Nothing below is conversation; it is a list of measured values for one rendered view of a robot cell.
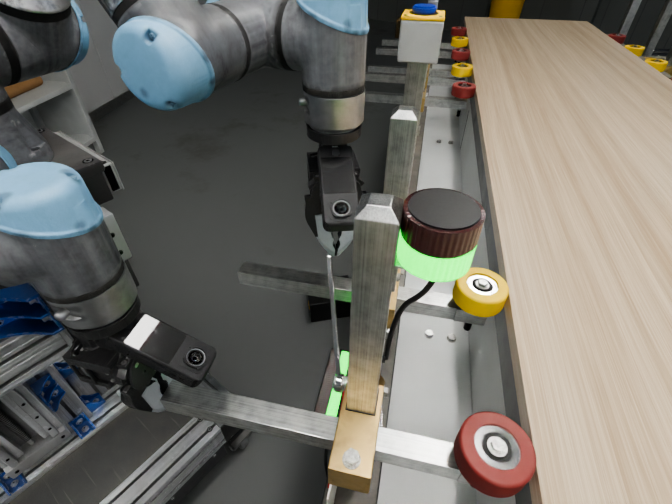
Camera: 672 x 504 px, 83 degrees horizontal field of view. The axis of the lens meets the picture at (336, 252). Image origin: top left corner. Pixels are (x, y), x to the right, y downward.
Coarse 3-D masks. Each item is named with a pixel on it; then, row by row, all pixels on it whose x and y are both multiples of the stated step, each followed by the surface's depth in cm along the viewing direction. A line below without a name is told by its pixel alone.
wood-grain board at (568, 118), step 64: (512, 64) 155; (576, 64) 155; (640, 64) 155; (512, 128) 106; (576, 128) 106; (640, 128) 106; (512, 192) 81; (576, 192) 81; (640, 192) 81; (512, 256) 65; (576, 256) 65; (640, 256) 65; (512, 320) 55; (576, 320) 55; (640, 320) 55; (576, 384) 47; (640, 384) 47; (576, 448) 41; (640, 448) 41
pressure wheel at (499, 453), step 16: (480, 416) 43; (496, 416) 43; (464, 432) 42; (480, 432) 42; (496, 432) 42; (512, 432) 42; (464, 448) 41; (480, 448) 41; (496, 448) 40; (512, 448) 41; (528, 448) 41; (464, 464) 40; (480, 464) 40; (496, 464) 40; (512, 464) 40; (528, 464) 40; (480, 480) 39; (496, 480) 38; (512, 480) 38; (528, 480) 39; (496, 496) 40
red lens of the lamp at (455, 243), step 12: (480, 204) 29; (408, 216) 28; (408, 228) 28; (420, 228) 27; (432, 228) 27; (480, 228) 27; (408, 240) 29; (420, 240) 27; (432, 240) 27; (444, 240) 27; (456, 240) 27; (468, 240) 27; (432, 252) 28; (444, 252) 27; (456, 252) 27; (468, 252) 28
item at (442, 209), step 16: (432, 192) 30; (448, 192) 30; (416, 208) 28; (432, 208) 28; (448, 208) 28; (464, 208) 28; (432, 224) 27; (448, 224) 27; (464, 224) 27; (432, 256) 28; (384, 352) 42
